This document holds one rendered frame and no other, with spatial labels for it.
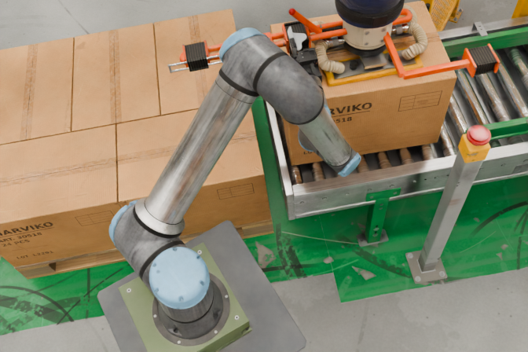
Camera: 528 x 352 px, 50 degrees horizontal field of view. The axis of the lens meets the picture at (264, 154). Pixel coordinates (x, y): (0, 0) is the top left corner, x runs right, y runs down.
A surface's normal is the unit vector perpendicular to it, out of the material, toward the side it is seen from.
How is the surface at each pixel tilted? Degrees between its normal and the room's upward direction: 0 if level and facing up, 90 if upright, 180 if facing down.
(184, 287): 8
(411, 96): 90
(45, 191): 0
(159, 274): 8
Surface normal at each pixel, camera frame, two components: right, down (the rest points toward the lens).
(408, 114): 0.14, 0.82
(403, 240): -0.08, -0.55
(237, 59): -0.56, 0.03
